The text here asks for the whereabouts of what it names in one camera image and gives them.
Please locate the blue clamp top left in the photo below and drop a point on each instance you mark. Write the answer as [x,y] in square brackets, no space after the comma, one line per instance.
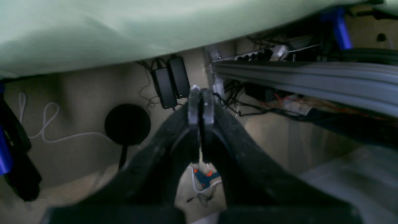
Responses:
[336,16]

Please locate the grey metal table beam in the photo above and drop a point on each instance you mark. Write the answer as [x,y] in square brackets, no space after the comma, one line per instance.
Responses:
[363,85]

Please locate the black power adapter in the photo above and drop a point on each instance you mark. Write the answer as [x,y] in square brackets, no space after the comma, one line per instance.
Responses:
[170,80]

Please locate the green table cloth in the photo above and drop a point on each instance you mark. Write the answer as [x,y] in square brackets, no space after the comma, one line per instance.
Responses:
[42,37]

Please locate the blue orange tool on floor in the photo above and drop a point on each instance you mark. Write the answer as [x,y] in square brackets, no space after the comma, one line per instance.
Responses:
[204,179]

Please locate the blue clamp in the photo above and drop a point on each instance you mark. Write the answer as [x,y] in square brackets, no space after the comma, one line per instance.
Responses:
[336,16]
[16,167]

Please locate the black round floor disc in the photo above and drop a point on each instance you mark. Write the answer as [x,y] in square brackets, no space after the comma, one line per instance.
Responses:
[127,124]

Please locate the metal table leg bracket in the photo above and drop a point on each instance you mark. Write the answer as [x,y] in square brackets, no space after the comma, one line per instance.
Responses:
[211,55]

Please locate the blue clamp top right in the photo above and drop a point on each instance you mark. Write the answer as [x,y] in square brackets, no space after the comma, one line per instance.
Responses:
[16,167]

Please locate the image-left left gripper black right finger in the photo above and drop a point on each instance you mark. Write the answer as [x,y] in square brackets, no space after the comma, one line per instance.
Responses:
[257,189]

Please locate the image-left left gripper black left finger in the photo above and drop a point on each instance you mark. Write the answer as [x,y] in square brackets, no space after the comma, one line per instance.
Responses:
[144,191]

